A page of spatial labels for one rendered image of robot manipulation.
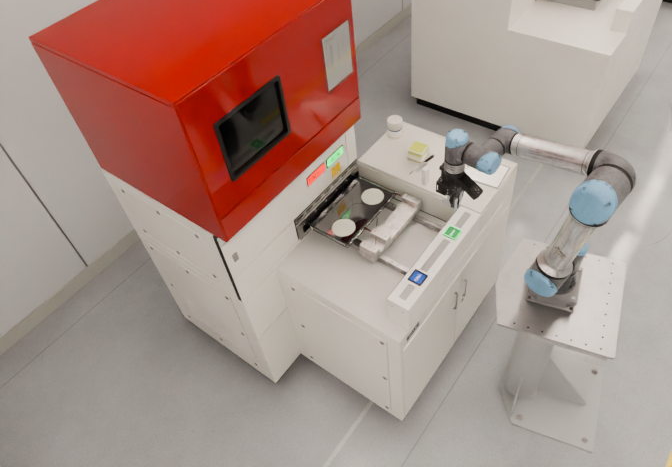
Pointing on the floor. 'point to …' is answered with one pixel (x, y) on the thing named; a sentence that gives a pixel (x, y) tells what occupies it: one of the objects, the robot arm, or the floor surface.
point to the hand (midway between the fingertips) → (456, 209)
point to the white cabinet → (460, 281)
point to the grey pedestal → (552, 393)
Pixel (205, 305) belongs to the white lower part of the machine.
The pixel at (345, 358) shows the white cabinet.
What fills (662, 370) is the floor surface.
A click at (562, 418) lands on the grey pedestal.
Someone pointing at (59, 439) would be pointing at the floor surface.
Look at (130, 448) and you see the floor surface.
